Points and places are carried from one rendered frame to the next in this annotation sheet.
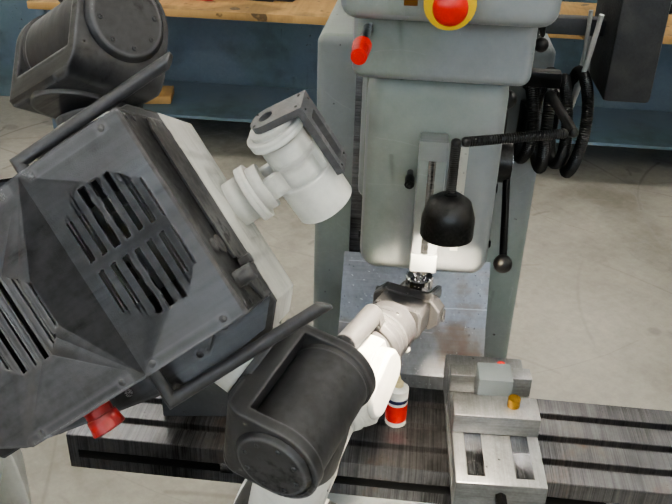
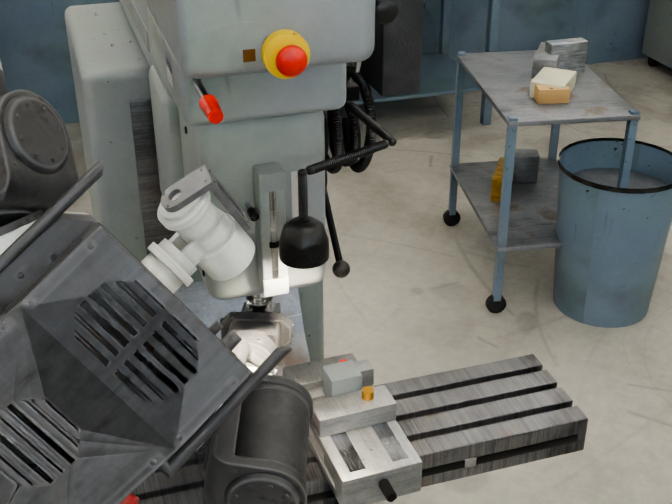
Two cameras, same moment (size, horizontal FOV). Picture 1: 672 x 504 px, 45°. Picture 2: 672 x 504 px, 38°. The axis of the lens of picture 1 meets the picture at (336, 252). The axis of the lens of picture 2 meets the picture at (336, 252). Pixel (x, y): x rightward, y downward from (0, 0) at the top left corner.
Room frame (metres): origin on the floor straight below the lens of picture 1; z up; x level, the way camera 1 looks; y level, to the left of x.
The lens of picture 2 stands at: (-0.17, 0.28, 2.15)
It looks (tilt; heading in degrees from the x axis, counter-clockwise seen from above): 29 degrees down; 337
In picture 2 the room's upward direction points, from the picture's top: straight up
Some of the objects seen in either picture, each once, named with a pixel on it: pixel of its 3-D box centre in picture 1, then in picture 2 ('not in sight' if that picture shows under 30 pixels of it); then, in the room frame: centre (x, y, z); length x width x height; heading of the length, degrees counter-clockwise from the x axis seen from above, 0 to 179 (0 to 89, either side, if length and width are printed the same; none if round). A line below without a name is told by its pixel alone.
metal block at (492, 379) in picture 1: (493, 384); (342, 383); (1.17, -0.29, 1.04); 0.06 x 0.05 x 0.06; 87
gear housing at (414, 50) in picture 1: (443, 17); (241, 51); (1.23, -0.15, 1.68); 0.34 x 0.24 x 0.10; 175
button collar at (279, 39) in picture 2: (450, 2); (285, 54); (0.96, -0.12, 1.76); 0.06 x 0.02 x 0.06; 85
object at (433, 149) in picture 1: (428, 204); (271, 230); (1.08, -0.13, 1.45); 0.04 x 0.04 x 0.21; 85
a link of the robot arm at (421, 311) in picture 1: (396, 320); (252, 346); (1.10, -0.10, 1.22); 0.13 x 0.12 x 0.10; 63
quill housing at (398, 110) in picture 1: (430, 158); (253, 185); (1.19, -0.14, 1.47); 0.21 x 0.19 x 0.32; 85
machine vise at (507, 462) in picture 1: (490, 420); (347, 417); (1.14, -0.29, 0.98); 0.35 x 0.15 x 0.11; 177
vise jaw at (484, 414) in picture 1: (494, 415); (352, 410); (1.12, -0.29, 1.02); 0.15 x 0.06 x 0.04; 87
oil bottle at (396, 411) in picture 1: (397, 398); not in sight; (1.19, -0.12, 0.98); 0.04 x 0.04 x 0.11
